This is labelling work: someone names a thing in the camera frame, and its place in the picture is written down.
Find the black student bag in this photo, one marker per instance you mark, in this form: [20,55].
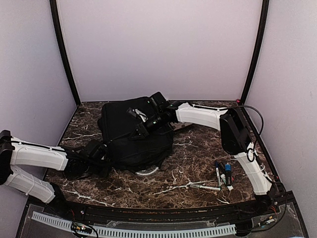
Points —
[116,125]

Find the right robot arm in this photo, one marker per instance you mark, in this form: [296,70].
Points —
[235,136]

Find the grey slotted cable duct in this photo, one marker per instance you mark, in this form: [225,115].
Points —
[81,230]

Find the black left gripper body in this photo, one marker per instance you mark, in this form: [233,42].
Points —
[92,168]

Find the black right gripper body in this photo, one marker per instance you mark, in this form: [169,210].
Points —
[159,123]

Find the black frame post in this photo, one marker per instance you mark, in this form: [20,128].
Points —
[256,51]
[63,53]

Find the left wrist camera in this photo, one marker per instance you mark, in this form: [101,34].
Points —
[96,150]

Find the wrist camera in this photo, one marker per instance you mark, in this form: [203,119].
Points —
[158,102]
[96,150]

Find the blue-capped black highlighter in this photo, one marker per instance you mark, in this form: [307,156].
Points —
[228,173]

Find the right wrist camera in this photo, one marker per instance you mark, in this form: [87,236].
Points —
[158,102]

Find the right black frame post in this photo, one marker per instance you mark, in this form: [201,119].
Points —
[256,51]

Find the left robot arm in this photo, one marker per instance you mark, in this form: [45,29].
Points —
[15,152]

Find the black marker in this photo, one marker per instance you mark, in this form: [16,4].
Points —
[222,170]

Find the left black frame post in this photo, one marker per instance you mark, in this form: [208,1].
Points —
[63,53]

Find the clear-capped white pen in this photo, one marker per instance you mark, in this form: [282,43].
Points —
[199,186]

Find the black front rail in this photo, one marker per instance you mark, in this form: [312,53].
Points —
[94,213]

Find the blue-capped white marker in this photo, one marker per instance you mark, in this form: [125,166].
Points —
[217,175]

